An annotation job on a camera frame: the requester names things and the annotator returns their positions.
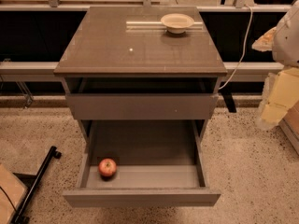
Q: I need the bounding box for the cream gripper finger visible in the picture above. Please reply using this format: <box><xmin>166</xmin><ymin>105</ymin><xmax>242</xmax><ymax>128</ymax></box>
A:
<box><xmin>251</xmin><ymin>27</ymin><xmax>277</xmax><ymax>52</ymax></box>
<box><xmin>255</xmin><ymin>67</ymin><xmax>299</xmax><ymax>131</ymax></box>

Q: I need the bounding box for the red apple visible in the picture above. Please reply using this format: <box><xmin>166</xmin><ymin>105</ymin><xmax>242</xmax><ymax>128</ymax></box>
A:
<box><xmin>98</xmin><ymin>159</ymin><xmax>117</xmax><ymax>177</ymax></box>

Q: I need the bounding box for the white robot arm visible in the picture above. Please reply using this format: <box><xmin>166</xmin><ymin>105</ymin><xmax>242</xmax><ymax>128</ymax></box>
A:
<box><xmin>252</xmin><ymin>1</ymin><xmax>299</xmax><ymax>130</ymax></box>

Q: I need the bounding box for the grey drawer cabinet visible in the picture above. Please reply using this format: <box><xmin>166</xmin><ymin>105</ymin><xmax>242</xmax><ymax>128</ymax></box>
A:
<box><xmin>53</xmin><ymin>6</ymin><xmax>228</xmax><ymax>208</ymax></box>

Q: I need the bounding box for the open grey middle drawer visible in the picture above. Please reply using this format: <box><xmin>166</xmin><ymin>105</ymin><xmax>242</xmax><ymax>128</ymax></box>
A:
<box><xmin>64</xmin><ymin>120</ymin><xmax>221</xmax><ymax>207</ymax></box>

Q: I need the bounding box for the closed grey top drawer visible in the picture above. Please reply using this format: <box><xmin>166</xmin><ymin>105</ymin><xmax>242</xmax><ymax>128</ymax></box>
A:
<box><xmin>66</xmin><ymin>94</ymin><xmax>218</xmax><ymax>120</ymax></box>

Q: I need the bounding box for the cardboard box on right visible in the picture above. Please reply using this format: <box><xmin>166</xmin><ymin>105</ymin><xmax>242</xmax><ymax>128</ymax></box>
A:
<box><xmin>279</xmin><ymin>101</ymin><xmax>299</xmax><ymax>155</ymax></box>

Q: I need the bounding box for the white ceramic bowl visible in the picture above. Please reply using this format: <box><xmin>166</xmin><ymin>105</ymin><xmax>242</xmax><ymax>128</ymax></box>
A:
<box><xmin>161</xmin><ymin>13</ymin><xmax>194</xmax><ymax>34</ymax></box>

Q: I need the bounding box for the grey metal railing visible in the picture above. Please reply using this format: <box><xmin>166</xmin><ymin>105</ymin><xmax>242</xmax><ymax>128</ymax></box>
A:
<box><xmin>0</xmin><ymin>62</ymin><xmax>283</xmax><ymax>82</ymax></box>

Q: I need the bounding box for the brown board lower left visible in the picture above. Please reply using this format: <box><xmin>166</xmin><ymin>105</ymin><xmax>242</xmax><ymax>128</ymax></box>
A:
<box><xmin>0</xmin><ymin>164</ymin><xmax>27</xmax><ymax>224</ymax></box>

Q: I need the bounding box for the black metal stand bar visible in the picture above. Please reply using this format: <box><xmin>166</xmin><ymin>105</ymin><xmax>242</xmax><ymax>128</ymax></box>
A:
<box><xmin>10</xmin><ymin>146</ymin><xmax>62</xmax><ymax>224</ymax></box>

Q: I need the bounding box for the white cable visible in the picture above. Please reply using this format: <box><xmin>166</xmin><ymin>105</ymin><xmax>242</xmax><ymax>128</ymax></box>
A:
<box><xmin>218</xmin><ymin>4</ymin><xmax>254</xmax><ymax>91</ymax></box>

